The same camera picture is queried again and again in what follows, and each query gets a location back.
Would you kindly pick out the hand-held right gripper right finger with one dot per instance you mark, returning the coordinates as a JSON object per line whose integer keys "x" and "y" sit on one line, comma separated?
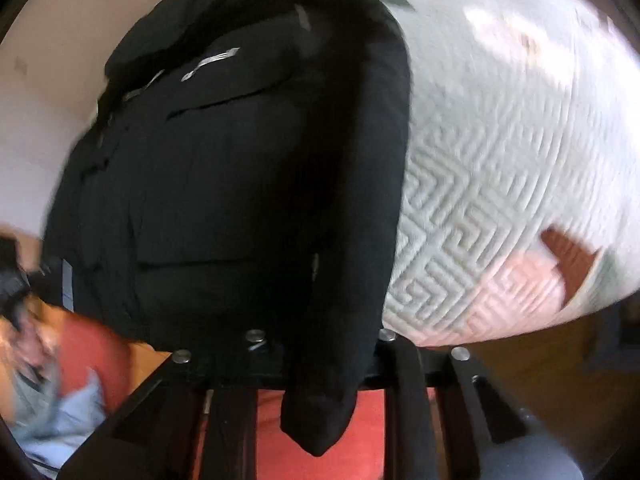
{"x": 410, "y": 425}

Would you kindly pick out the red mat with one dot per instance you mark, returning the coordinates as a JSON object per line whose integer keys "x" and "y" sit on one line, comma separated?
{"x": 320, "y": 440}

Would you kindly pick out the black hooded jacket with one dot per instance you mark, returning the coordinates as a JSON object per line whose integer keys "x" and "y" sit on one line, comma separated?
{"x": 240, "y": 185}

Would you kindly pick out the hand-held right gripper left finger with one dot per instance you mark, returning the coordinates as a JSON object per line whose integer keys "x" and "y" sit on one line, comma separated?
{"x": 232, "y": 425}

